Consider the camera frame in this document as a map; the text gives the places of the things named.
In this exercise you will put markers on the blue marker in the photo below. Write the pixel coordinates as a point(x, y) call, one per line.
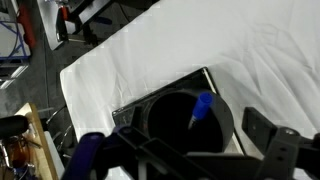
point(201, 108)

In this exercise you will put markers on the white device box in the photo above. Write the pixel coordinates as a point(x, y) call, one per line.
point(10, 40)

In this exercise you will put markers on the red bar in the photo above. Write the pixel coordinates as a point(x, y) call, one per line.
point(26, 26)

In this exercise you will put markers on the grey metal base plate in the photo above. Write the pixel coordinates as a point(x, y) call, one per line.
point(50, 20)

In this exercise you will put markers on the white tablecloth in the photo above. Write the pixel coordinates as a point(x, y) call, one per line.
point(200, 43)

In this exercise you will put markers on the black mug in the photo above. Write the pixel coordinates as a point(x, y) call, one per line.
point(220, 126)

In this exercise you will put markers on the cluttered wooden workbench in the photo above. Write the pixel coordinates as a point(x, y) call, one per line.
point(36, 143)

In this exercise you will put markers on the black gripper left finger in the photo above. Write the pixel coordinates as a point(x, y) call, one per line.
point(146, 150)

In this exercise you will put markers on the black cup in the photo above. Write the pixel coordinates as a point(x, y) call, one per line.
point(13, 126)

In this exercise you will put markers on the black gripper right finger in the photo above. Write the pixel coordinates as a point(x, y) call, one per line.
point(276, 146)

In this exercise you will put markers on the black hardcover book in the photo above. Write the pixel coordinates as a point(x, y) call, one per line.
point(200, 80)

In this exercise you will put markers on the black clamp with orange grip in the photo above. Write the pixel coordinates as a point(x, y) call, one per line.
point(80, 20)

